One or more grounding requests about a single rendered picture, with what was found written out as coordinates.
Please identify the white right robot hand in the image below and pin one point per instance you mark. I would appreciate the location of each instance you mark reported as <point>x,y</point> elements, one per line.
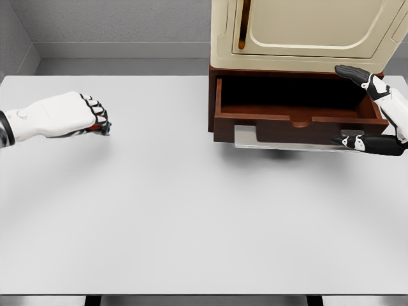
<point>393,105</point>

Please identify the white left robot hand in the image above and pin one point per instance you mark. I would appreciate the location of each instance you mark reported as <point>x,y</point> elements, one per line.
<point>68,114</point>

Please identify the small red and blue switch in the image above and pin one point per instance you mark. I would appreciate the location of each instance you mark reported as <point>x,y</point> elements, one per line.
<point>95,127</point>

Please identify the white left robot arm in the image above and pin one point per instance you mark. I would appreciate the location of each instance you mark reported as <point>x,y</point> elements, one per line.
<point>19,126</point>

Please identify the brown wooden drawer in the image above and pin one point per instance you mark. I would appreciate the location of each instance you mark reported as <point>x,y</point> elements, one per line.
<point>299,129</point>

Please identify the grey plate under drawer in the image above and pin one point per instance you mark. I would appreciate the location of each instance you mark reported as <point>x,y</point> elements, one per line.
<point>245,135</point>

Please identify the cream cabinet with brown base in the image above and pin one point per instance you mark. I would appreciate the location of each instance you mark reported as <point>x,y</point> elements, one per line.
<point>303,28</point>

